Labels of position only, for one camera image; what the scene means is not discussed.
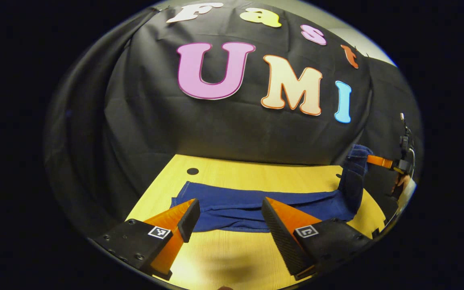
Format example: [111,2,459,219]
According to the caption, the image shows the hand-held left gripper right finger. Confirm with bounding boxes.
[261,196,374,282]

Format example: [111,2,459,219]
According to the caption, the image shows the blue denim jeans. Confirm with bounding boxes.
[170,144,374,234]

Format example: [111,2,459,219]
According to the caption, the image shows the black backdrop cloth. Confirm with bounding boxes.
[44,0,424,239]

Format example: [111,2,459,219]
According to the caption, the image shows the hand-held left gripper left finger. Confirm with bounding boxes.
[92,197,201,282]

